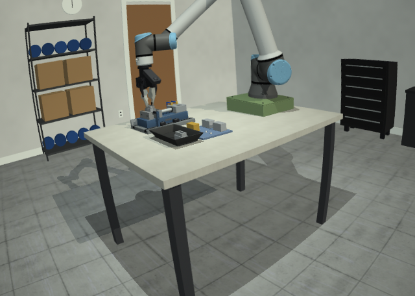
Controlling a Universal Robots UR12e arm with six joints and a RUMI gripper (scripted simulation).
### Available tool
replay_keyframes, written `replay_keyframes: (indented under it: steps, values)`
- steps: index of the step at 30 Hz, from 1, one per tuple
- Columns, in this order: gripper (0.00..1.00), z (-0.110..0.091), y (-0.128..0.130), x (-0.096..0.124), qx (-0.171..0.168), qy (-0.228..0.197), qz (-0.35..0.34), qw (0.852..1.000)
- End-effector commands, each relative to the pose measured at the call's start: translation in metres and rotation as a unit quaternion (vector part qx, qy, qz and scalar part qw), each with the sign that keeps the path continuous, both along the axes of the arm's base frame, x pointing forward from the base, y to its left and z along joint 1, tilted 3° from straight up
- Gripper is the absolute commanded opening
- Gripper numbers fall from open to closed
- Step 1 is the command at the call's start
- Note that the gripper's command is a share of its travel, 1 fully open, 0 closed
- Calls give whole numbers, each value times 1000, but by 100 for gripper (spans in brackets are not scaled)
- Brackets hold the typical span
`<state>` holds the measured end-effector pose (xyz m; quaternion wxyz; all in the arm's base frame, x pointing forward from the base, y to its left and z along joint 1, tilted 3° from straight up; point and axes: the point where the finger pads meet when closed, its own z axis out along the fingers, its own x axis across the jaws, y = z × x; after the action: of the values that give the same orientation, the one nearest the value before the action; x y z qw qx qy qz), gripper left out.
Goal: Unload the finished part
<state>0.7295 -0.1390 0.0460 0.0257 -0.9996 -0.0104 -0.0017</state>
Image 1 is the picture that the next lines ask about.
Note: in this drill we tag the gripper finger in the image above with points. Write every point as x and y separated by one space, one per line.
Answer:
144 93
152 93

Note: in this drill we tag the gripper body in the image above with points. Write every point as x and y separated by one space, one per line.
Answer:
140 79

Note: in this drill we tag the yellow rectangular block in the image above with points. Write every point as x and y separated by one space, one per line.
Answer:
194 126

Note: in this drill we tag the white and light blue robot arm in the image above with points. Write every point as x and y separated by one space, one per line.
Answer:
272 69

